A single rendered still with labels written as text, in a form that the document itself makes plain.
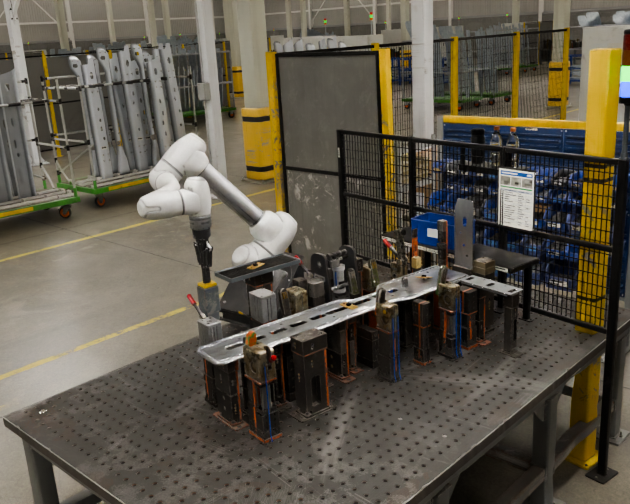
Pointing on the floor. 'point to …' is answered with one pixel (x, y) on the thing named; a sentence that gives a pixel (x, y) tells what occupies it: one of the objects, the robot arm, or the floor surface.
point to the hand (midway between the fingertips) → (206, 274)
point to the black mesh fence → (506, 233)
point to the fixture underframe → (541, 452)
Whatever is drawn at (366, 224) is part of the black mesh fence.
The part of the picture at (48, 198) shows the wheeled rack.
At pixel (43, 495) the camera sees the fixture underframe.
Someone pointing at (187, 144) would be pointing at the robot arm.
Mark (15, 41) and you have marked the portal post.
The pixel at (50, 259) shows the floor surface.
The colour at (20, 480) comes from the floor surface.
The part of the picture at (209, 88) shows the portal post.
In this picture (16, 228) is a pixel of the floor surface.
